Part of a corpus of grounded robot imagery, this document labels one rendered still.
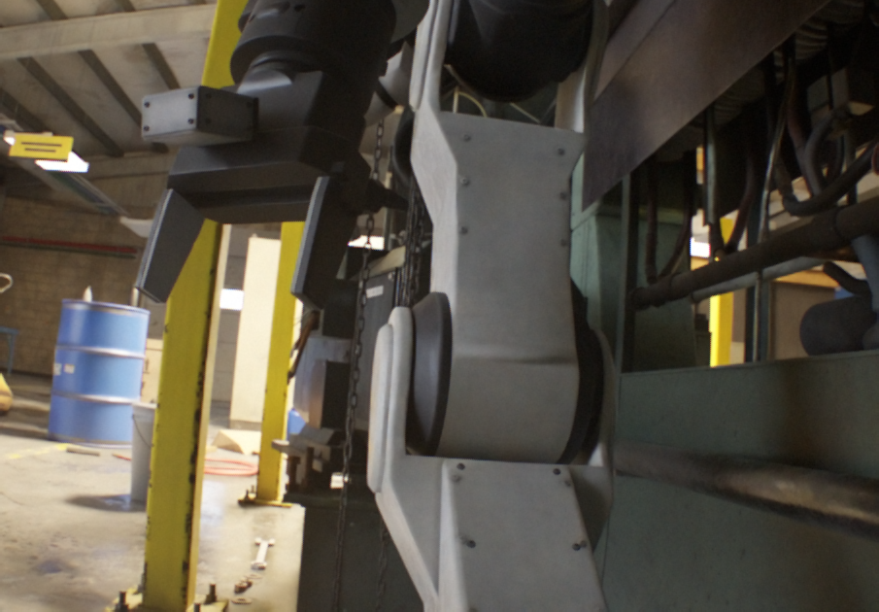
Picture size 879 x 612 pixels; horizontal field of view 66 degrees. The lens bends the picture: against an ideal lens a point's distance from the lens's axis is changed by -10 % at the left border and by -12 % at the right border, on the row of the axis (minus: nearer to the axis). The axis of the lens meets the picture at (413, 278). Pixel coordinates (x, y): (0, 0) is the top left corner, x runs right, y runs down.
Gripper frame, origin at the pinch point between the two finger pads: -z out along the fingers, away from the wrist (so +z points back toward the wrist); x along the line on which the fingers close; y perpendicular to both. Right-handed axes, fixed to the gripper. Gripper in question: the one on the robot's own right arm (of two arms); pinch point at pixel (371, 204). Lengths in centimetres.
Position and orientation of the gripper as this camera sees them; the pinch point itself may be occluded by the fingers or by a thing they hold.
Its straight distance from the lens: 128.5
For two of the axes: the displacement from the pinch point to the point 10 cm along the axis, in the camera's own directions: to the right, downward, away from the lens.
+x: 7.9, -0.3, -6.2
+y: 0.9, -9.8, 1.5
